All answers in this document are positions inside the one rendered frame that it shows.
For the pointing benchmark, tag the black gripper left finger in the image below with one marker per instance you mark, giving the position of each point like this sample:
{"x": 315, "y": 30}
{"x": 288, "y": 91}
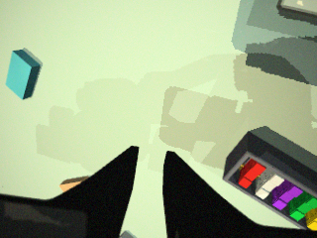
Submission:
{"x": 94, "y": 208}

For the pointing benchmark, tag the yellow blade fuse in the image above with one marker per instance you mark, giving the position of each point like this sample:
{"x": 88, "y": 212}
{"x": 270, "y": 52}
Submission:
{"x": 311, "y": 219}

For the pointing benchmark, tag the green fuse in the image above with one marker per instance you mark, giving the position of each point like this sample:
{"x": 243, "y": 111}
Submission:
{"x": 300, "y": 205}

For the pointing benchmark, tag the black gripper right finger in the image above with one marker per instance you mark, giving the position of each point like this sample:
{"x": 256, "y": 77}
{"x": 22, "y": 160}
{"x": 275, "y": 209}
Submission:
{"x": 194, "y": 209}

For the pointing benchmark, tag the orange rectangular block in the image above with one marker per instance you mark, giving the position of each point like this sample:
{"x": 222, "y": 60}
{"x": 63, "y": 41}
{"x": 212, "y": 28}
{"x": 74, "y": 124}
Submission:
{"x": 69, "y": 183}

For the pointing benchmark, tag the teal rectangular block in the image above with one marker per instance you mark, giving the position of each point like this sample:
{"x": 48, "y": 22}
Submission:
{"x": 22, "y": 74}

